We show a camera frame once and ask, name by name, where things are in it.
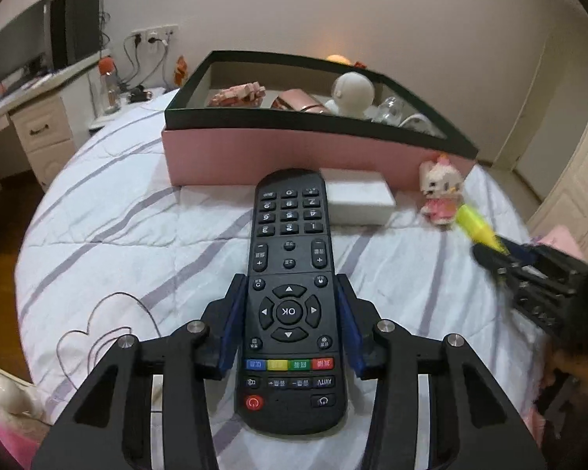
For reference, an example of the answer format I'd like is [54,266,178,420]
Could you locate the pink blanket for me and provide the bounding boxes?
[0,387,54,470]

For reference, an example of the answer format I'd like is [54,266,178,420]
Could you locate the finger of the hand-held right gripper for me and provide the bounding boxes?
[472,245,577,300]
[497,237,588,283]

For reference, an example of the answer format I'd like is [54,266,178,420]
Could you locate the black remote control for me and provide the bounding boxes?
[234,169,348,436]

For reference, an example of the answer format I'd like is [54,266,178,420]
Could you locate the white nightstand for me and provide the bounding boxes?
[88,86,170,131]

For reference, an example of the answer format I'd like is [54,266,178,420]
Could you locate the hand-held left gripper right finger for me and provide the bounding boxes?
[336,273,550,470]

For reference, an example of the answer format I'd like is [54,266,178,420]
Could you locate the white astronaut toy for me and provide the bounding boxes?
[323,72,376,119]

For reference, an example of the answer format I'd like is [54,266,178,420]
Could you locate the yellow highlighter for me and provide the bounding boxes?
[458,204,513,256]

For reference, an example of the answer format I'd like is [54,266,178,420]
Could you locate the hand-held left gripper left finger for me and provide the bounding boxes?
[32,273,248,470]

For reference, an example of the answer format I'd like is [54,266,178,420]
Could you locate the clear glass ornament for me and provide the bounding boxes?
[372,96,405,126]

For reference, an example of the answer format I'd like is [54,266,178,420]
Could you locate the rose gold cylinder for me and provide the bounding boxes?
[270,89,331,114]

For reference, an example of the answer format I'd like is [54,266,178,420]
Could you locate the black computer monitor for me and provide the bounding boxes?
[0,2,55,92]

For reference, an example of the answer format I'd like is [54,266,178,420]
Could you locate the pink pillow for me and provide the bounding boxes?
[532,225,585,261]

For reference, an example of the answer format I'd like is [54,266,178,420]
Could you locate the black power cable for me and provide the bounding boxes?
[122,34,148,87]

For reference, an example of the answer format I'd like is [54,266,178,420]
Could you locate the black computer tower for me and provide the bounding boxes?
[49,0,103,72]

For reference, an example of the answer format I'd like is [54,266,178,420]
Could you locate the white desk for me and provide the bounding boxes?
[0,51,114,193]

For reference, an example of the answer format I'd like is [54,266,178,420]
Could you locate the pink cat block figure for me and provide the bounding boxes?
[420,154,466,230]

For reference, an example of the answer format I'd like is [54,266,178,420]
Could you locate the white wall outlet strip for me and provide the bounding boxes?
[129,24,180,45]

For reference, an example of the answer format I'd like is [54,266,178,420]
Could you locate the small white box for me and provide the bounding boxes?
[318,167,397,226]

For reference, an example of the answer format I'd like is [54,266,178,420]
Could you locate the pink block toy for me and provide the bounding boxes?
[207,82,268,107]

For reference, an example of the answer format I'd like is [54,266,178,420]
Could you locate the bottle with orange cap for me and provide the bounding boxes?
[98,56,123,115]

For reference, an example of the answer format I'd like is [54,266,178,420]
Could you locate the white bed rail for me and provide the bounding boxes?
[0,372,50,425]

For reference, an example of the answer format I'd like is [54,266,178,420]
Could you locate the pink box with black rim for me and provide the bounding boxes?
[163,50,480,188]

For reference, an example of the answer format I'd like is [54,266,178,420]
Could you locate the white striped quilt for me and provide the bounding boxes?
[15,88,554,470]

